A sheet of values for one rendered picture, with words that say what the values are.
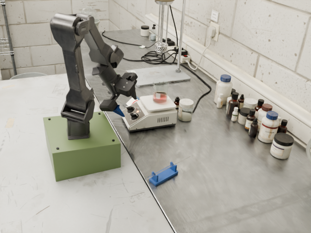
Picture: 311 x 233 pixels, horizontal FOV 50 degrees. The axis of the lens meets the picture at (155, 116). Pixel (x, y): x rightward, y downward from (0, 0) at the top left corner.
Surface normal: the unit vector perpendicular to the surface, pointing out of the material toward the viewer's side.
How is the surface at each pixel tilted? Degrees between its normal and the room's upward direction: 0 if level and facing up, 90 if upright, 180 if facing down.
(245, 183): 0
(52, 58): 90
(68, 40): 113
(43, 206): 0
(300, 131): 90
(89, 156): 90
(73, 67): 103
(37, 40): 90
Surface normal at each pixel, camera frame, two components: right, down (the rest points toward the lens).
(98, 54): -0.33, 0.83
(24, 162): 0.05, -0.86
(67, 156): 0.39, 0.48
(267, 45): -0.92, 0.15
